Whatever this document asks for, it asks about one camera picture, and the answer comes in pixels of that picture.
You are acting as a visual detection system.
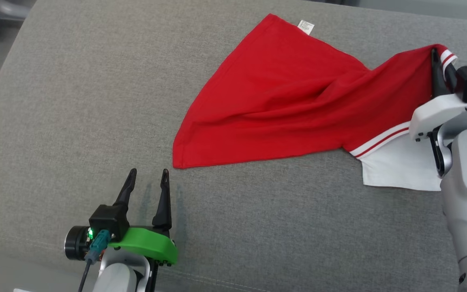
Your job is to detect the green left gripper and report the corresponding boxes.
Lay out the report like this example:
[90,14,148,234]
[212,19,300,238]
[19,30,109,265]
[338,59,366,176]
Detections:
[64,168,178,266]

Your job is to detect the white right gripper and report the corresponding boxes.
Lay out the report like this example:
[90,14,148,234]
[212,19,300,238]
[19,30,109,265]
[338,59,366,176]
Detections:
[409,47,467,141]

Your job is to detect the red shirt white sleeves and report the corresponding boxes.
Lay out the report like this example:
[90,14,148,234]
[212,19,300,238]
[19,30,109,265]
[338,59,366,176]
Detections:
[172,13,459,191]

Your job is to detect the black left camera cable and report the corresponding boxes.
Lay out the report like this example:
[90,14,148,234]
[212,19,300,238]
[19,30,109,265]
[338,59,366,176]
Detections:
[77,260,92,292]

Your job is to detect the grey rounded furniture piece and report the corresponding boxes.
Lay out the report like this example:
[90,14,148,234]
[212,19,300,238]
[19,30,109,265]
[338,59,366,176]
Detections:
[0,0,36,21]

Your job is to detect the teal left camera connector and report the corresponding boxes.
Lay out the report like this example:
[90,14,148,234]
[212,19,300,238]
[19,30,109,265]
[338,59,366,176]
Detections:
[84,229,113,264]

